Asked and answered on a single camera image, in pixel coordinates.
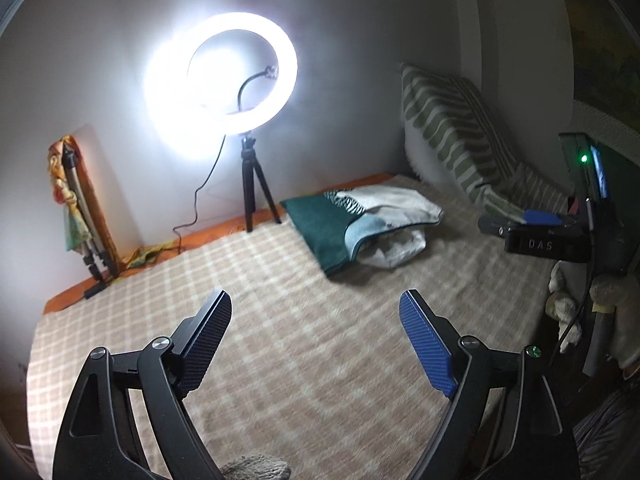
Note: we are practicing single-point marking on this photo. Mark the green striped pillow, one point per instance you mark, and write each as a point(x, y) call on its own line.
point(460, 130)

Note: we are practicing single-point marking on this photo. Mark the person's left hand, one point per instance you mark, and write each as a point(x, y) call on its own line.
point(257, 469)

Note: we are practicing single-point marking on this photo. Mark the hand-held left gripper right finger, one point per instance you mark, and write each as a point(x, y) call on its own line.
point(430, 345)

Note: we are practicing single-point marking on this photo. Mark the folded silver tripod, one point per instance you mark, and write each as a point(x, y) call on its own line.
point(80, 200)

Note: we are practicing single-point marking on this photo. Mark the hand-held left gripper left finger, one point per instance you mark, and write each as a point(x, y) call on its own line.
point(207, 340)

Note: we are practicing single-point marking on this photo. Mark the grey ribbed cloth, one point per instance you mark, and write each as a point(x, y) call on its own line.
point(610, 440)

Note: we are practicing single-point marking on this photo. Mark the black gooseneck phone holder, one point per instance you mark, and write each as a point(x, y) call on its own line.
point(245, 92)

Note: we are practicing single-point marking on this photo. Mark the pink checked blanket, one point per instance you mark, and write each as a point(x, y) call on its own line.
point(310, 340)

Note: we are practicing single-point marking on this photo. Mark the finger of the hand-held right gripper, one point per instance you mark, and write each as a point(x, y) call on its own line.
point(502, 225)
point(542, 218)

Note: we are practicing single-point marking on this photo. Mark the white tree print garment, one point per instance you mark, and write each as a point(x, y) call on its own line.
point(395, 215)

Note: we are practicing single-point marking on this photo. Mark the beige plush toy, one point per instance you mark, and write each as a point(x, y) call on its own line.
point(625, 320)

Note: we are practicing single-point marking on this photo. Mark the white plush toy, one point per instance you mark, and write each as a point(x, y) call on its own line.
point(565, 305)

